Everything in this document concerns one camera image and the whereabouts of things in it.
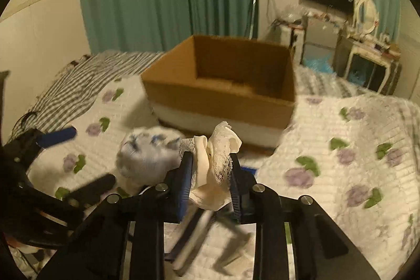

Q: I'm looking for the cream lace cloth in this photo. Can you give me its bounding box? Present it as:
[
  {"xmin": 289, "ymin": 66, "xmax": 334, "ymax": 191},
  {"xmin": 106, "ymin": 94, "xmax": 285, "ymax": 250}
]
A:
[{"xmin": 179, "ymin": 121, "xmax": 242, "ymax": 211}]

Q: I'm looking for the white blue sock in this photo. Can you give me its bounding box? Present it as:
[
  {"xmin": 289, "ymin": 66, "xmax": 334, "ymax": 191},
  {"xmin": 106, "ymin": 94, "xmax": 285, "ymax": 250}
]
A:
[{"xmin": 116, "ymin": 126, "xmax": 184, "ymax": 186}]

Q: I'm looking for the brown cardboard box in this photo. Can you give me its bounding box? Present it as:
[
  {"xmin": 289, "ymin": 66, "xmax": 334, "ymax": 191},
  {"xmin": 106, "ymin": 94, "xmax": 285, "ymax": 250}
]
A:
[{"xmin": 141, "ymin": 35, "xmax": 295, "ymax": 150}]

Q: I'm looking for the white floral quilt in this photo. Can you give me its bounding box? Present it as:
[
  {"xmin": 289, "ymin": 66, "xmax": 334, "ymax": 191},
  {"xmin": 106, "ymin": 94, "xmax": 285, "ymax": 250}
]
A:
[{"xmin": 28, "ymin": 76, "xmax": 419, "ymax": 279}]

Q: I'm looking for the white suitcase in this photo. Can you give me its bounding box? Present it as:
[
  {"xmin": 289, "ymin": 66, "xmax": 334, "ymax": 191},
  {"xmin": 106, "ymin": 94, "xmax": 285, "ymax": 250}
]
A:
[{"xmin": 266, "ymin": 19, "xmax": 305, "ymax": 65}]

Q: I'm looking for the grey small refrigerator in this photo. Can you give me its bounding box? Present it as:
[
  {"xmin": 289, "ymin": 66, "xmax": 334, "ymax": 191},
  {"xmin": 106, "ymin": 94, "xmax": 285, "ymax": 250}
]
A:
[{"xmin": 303, "ymin": 17, "xmax": 340, "ymax": 66}]

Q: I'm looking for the white dressing table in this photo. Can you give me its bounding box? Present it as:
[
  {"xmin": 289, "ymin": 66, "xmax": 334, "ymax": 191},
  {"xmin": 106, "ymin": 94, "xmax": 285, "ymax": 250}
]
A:
[{"xmin": 333, "ymin": 35, "xmax": 402, "ymax": 95}]

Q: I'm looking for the white oval vanity mirror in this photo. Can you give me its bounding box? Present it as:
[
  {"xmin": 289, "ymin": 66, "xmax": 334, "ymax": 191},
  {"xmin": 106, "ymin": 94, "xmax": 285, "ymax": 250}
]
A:
[{"xmin": 353, "ymin": 0, "xmax": 379, "ymax": 35}]

